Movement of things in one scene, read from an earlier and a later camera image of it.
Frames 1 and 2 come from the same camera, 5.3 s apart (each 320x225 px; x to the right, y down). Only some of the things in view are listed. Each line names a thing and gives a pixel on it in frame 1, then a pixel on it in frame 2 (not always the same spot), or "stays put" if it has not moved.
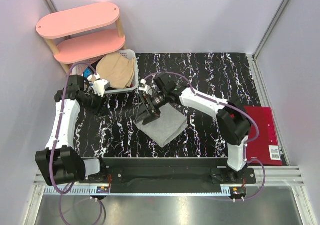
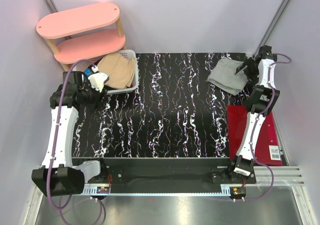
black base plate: [170, 171] stays put
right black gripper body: [155, 103] -> [251, 71]
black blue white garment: [88, 72] stays put
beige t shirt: [117, 70] stays put
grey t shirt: [163, 130] -> [223, 76]
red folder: [266, 148] stays put
